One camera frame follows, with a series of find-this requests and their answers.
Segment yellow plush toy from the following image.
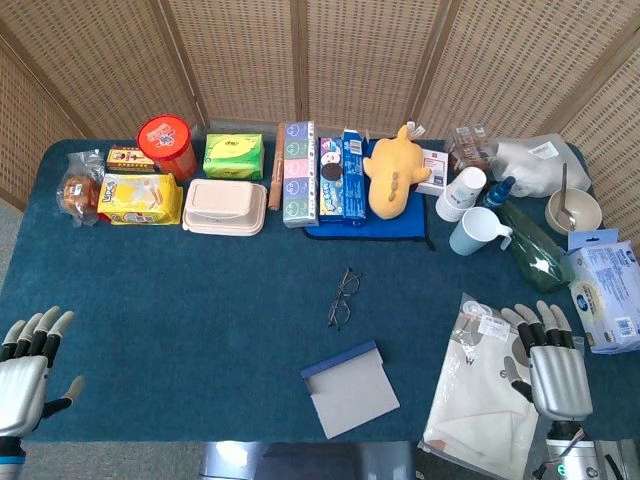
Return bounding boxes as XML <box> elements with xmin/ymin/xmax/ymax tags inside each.
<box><xmin>362</xmin><ymin>124</ymin><xmax>434</xmax><ymax>220</ymax></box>

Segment dark blue bottle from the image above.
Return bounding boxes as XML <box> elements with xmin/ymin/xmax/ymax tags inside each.
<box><xmin>481</xmin><ymin>175</ymin><xmax>517</xmax><ymax>210</ymax></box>

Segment blue glasses case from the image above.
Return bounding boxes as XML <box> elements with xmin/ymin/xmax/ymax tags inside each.
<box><xmin>299</xmin><ymin>339</ymin><xmax>401</xmax><ymax>440</ymax></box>

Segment green tissue pack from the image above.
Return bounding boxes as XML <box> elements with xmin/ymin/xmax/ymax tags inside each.
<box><xmin>202</xmin><ymin>132</ymin><xmax>265</xmax><ymax>182</ymax></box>

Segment beige lunch box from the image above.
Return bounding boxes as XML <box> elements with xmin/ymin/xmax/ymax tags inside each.
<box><xmin>181</xmin><ymin>178</ymin><xmax>269</xmax><ymax>238</ymax></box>

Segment thin-framed eyeglasses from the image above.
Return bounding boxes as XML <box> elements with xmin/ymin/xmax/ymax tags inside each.
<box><xmin>327</xmin><ymin>267</ymin><xmax>362</xmax><ymax>331</ymax></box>

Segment stack of white paper cups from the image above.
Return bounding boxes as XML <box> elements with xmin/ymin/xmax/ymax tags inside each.
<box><xmin>434</xmin><ymin>166</ymin><xmax>488</xmax><ymax>223</ymax></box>

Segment metal spoon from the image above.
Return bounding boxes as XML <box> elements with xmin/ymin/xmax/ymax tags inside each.
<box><xmin>559</xmin><ymin>162</ymin><xmax>579</xmax><ymax>231</ymax></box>

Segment white garment in clear bag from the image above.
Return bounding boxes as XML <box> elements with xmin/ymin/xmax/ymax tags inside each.
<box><xmin>417</xmin><ymin>292</ymin><xmax>586</xmax><ymax>469</ymax></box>

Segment light blue mug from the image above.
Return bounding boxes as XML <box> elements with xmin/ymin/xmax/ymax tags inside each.
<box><xmin>448</xmin><ymin>206</ymin><xmax>514</xmax><ymax>257</ymax></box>

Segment yellow biscuit pack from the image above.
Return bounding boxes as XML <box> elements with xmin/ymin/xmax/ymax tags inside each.
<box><xmin>97</xmin><ymin>172</ymin><xmax>184</xmax><ymax>226</ymax></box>

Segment light blue carton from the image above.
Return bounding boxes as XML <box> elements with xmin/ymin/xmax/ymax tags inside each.
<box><xmin>566</xmin><ymin>228</ymin><xmax>621</xmax><ymax>252</ymax></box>

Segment wooden rolling pin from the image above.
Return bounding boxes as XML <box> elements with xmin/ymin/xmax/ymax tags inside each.
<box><xmin>267</xmin><ymin>122</ymin><xmax>286</xmax><ymax>212</ymax></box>

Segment dark robot base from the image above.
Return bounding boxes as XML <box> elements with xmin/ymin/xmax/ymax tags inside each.
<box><xmin>199</xmin><ymin>440</ymin><xmax>416</xmax><ymax>480</ymax></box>

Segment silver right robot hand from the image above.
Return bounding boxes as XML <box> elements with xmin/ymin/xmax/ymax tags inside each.
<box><xmin>501</xmin><ymin>300</ymin><xmax>594</xmax><ymax>422</ymax></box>

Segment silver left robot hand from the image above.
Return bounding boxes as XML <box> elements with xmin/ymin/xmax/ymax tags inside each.
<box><xmin>0</xmin><ymin>305</ymin><xmax>86</xmax><ymax>439</ymax></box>

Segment wicker folding screen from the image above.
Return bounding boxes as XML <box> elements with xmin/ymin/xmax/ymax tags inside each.
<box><xmin>0</xmin><ymin>0</ymin><xmax>640</xmax><ymax>246</ymax></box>

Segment pastel pocket tissue multipack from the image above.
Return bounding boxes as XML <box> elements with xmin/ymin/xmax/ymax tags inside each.
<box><xmin>282</xmin><ymin>120</ymin><xmax>320</xmax><ymax>229</ymax></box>

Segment small red brown snack box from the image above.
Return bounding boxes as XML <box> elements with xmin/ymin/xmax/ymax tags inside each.
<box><xmin>105</xmin><ymin>145</ymin><xmax>161</xmax><ymax>175</ymax></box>

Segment white plastic bag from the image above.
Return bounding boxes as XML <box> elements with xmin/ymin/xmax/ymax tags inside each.
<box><xmin>487</xmin><ymin>133</ymin><xmax>594</xmax><ymax>199</ymax></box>

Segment orange tub with red lid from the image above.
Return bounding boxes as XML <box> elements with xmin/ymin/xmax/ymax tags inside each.
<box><xmin>136</xmin><ymin>114</ymin><xmax>199</xmax><ymax>182</ymax></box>

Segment blue sandwich cookie box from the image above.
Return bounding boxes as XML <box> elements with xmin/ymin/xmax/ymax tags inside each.
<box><xmin>318</xmin><ymin>136</ymin><xmax>346</xmax><ymax>224</ymax></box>

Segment small white box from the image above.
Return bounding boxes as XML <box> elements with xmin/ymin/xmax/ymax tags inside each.
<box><xmin>414</xmin><ymin>148</ymin><xmax>450</xmax><ymax>196</ymax></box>

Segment green glass bottle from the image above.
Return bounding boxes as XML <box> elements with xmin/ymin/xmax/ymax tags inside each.
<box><xmin>496</xmin><ymin>199</ymin><xmax>576</xmax><ymax>294</ymax></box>

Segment beige bowl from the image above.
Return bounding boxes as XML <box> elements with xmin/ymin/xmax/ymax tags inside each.
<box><xmin>544</xmin><ymin>188</ymin><xmax>603</xmax><ymax>234</ymax></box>

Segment blue cloth mat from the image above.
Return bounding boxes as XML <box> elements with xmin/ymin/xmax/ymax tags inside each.
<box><xmin>303</xmin><ymin>139</ymin><xmax>437</xmax><ymax>251</ymax></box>

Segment dark blue long carton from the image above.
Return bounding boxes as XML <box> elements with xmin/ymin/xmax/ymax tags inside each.
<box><xmin>341</xmin><ymin>128</ymin><xmax>370</xmax><ymax>224</ymax></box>

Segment white blue wet wipes pack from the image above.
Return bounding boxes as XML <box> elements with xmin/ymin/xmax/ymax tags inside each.
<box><xmin>568</xmin><ymin>239</ymin><xmax>640</xmax><ymax>355</ymax></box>

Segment bread in clear bag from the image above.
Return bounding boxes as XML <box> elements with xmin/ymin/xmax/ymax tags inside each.
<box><xmin>57</xmin><ymin>149</ymin><xmax>106</xmax><ymax>229</ymax></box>

